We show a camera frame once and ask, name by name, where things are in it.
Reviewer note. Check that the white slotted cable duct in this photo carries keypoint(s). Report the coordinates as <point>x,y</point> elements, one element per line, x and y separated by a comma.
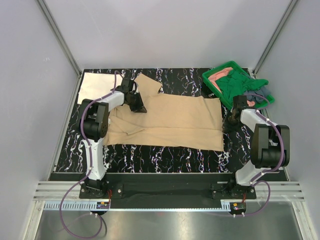
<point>117,205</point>

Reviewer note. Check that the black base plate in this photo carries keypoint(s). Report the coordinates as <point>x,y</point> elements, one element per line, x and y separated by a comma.
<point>167,187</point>

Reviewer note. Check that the aluminium frame post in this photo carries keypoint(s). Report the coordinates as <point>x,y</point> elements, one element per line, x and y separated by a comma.
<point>275,35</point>
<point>58,35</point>

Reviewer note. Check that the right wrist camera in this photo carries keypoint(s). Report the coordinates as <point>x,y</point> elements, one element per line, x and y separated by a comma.
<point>240,102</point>

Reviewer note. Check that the beige t-shirt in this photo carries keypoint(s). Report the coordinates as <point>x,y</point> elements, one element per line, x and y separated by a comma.
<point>170,121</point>

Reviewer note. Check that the right aluminium frame post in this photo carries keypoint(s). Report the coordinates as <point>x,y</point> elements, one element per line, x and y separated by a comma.
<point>275,35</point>

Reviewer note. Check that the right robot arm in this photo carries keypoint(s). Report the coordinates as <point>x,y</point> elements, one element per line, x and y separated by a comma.
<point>270,146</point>

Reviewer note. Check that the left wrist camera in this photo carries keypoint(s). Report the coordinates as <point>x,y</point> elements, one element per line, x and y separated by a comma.
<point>129,85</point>

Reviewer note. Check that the green plastic bin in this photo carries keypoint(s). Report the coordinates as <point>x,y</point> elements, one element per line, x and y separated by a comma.
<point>269,100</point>

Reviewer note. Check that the left aluminium frame post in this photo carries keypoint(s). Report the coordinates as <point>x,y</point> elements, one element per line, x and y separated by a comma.
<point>58,35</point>

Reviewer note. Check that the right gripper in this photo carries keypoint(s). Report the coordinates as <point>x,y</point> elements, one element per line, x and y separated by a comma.
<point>227,128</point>

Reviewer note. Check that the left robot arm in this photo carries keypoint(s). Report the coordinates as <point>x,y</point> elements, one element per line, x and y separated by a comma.
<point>94,122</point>

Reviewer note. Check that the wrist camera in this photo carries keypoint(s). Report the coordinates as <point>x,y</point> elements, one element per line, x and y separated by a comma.
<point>129,85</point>
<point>240,102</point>

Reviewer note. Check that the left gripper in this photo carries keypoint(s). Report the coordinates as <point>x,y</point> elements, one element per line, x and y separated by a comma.
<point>139,108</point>

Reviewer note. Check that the grey t-shirt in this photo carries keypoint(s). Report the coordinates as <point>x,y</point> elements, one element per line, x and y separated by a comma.
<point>257,95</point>

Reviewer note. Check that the folded white t-shirt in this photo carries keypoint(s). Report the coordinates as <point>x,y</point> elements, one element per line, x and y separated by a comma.
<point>97,85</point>

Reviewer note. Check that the pink t-shirt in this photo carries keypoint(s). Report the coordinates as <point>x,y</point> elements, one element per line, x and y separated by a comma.
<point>230,83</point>

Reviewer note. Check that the green t-shirt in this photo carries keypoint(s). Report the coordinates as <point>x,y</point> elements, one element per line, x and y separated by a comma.
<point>238,83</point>

